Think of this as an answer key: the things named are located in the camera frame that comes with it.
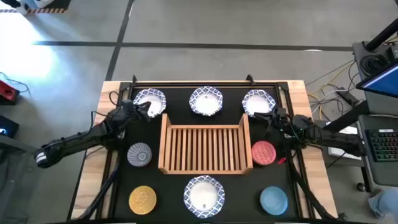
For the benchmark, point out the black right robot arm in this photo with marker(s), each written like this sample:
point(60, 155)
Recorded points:
point(335, 140)

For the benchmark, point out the wooden slatted shelf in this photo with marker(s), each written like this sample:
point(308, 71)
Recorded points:
point(205, 170)

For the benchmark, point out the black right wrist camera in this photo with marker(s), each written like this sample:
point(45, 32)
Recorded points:
point(302, 122)

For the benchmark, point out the black diagonal beam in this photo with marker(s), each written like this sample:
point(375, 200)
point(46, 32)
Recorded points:
point(345, 119)

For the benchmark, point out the black power strip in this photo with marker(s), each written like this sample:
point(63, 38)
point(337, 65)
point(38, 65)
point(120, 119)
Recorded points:
point(346, 97)

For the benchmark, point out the small red tag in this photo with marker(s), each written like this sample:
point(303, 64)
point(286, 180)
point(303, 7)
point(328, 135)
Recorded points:
point(282, 160)

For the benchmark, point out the black device with blue light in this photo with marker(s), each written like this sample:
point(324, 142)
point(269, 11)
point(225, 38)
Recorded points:
point(7, 127)

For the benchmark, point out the yellow patterned ceramic bowl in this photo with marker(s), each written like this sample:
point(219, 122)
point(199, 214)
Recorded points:
point(142, 200)

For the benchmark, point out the red box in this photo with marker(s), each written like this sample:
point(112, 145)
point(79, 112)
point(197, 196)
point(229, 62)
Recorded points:
point(7, 91)

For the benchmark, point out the grey equipment cart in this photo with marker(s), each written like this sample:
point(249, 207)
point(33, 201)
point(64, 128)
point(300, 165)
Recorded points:
point(360, 53)

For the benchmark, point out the black pole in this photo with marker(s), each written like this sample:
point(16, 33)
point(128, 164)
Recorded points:
point(384, 34)

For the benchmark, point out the black table mat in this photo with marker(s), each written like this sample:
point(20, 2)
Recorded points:
point(169, 193)

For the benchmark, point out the backlit black keyboard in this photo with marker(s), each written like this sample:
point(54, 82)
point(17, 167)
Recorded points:
point(384, 144)

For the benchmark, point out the blue patterned ceramic bowl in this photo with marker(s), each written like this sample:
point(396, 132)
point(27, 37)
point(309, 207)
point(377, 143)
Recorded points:
point(274, 201)

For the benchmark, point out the black aluminium table frame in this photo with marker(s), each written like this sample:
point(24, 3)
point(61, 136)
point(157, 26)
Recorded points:
point(202, 84)

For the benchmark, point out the dark mat with hazard stripes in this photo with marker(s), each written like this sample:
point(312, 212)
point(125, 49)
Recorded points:
point(60, 4)

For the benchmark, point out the black caster wheel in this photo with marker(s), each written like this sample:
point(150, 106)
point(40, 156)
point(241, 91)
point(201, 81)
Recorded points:
point(361, 187)

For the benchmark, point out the blue white paper bowl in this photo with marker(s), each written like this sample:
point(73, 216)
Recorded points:
point(203, 196)
point(258, 102)
point(206, 102)
point(154, 98)

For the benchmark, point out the grey side desk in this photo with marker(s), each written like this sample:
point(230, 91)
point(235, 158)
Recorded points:
point(9, 149)

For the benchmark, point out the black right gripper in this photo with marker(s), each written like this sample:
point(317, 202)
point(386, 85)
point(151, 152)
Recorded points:
point(283, 119)

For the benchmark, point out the grey patterned ceramic bowl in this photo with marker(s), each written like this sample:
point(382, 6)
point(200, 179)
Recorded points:
point(139, 154)

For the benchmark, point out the computer monitor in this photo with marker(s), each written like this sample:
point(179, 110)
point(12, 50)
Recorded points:
point(384, 82)

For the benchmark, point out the white paper sign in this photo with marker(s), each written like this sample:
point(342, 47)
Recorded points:
point(340, 152)

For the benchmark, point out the red zigzag ceramic bowl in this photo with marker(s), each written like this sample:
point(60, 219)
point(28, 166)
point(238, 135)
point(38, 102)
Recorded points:
point(263, 153)

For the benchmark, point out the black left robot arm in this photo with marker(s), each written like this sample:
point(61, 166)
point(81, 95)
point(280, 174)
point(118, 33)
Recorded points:
point(77, 141)

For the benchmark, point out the person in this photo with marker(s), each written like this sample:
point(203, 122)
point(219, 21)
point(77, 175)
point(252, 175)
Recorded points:
point(385, 203)
point(22, 8)

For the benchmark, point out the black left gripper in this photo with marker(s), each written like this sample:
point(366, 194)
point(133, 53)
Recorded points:
point(129, 110)

